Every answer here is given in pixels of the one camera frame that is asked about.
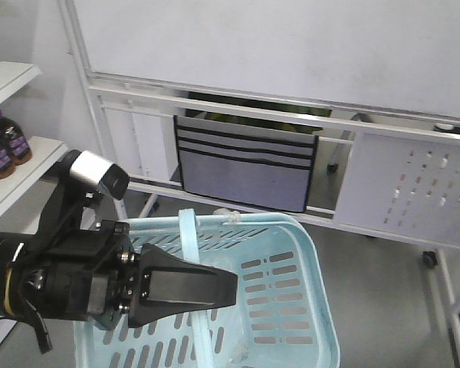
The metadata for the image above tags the grey fabric pocket organiser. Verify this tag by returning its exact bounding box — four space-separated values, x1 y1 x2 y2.
173 116 319 213

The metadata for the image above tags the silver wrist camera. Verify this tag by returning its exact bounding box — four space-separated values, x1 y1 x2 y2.
58 149 130 200

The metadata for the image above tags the light blue plastic basket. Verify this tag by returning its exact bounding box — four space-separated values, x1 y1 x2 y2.
74 212 340 367

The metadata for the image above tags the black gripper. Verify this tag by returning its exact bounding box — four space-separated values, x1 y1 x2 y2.
7 221 238 330

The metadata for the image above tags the white whiteboard on stand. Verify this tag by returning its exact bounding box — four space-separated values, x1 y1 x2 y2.
61 1 460 366

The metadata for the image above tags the dark brown sauce bottle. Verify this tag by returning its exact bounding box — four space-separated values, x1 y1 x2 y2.
0 110 32 165

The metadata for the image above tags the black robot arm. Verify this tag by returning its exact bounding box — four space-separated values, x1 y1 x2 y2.
0 221 238 353

